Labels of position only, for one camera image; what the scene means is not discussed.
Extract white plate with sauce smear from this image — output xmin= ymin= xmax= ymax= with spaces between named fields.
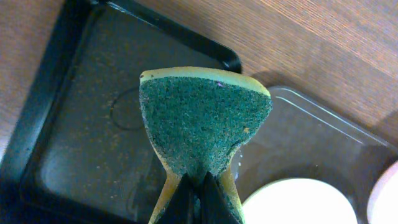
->
xmin=367 ymin=162 xmax=398 ymax=224

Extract black rectangular tray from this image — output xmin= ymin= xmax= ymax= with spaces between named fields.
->
xmin=1 ymin=1 xmax=241 ymax=223

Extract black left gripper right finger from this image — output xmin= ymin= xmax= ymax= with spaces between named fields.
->
xmin=200 ymin=172 xmax=239 ymax=224

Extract green yellow sponge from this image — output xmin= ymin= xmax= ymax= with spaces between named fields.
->
xmin=139 ymin=67 xmax=272 ymax=223

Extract brown serving tray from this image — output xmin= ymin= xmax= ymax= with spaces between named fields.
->
xmin=233 ymin=86 xmax=397 ymax=223

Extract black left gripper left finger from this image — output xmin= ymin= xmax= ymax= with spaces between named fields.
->
xmin=156 ymin=174 xmax=197 ymax=224

